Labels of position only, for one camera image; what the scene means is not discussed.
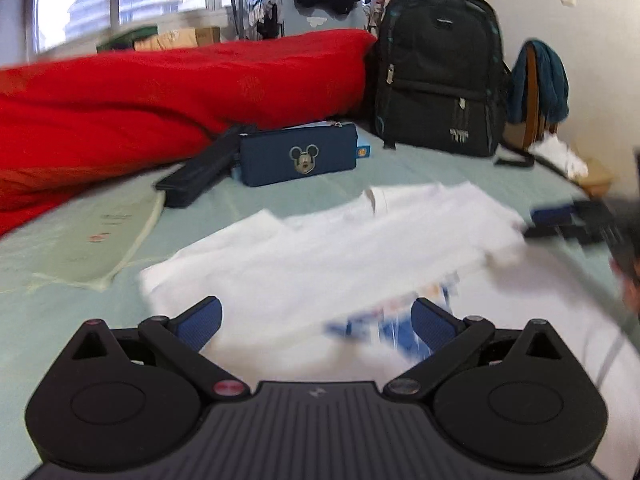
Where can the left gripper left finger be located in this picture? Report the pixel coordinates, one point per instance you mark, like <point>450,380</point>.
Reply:
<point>177,344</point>

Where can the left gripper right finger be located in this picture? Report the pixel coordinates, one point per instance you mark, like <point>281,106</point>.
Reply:
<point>454,344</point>

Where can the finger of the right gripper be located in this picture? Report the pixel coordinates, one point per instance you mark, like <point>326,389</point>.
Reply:
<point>553,215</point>
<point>580,234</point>

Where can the white printed sweatshirt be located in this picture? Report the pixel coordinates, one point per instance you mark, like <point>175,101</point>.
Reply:
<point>327,296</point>

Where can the white crumpled cloth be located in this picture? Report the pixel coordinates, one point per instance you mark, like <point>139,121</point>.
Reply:
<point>556,153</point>

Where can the teal towel on chair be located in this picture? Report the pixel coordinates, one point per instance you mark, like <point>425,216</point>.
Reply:
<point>553,87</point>

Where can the pale green paper sheet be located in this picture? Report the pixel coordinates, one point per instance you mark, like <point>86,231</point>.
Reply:
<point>96,245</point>

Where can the black long pouch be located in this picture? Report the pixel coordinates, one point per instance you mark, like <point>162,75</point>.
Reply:
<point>185,185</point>

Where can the black backpack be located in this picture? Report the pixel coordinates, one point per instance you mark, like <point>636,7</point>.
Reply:
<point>441,77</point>

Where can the navy Mickey pencil case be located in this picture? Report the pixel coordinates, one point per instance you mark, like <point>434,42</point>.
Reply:
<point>276,156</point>

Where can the blue white small box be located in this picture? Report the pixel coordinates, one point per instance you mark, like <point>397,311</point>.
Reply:
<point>363,151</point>

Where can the red blanket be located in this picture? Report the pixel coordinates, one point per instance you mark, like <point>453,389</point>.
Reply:
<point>68,125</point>

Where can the green box on sill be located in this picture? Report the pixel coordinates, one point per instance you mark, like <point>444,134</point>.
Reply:
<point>127,40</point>

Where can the cardboard box on sill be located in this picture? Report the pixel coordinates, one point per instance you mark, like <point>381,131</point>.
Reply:
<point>180,39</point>

